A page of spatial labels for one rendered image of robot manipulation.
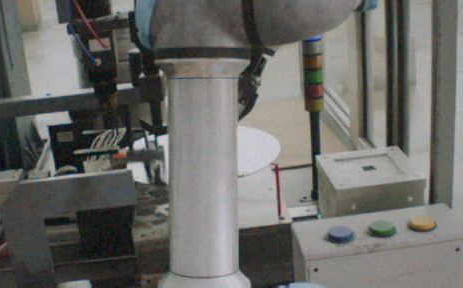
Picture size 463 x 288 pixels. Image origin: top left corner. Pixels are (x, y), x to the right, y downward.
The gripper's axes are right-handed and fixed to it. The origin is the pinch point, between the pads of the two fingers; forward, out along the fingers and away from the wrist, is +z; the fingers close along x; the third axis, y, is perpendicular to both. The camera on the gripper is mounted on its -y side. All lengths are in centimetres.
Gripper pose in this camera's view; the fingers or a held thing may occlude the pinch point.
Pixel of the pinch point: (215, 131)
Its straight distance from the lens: 137.1
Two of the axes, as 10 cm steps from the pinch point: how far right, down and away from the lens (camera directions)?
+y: -1.8, 1.6, -9.7
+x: 8.7, 4.8, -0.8
